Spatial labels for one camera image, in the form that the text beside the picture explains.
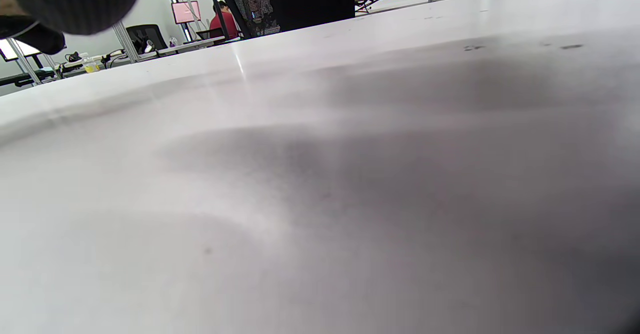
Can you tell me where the white desk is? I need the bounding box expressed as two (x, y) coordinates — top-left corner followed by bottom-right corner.
(136, 36), (227, 63)

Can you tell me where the black mesh office chair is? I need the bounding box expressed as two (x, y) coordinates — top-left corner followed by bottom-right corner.
(219, 0), (281, 40)

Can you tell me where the pink-screen monitor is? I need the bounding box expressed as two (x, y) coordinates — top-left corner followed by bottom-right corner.
(171, 0), (202, 25)

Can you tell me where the black laptop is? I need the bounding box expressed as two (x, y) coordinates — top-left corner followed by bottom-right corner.
(195, 27), (227, 41)

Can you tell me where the white-screen monitor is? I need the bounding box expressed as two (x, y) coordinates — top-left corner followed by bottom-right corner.
(0, 39), (42, 63)

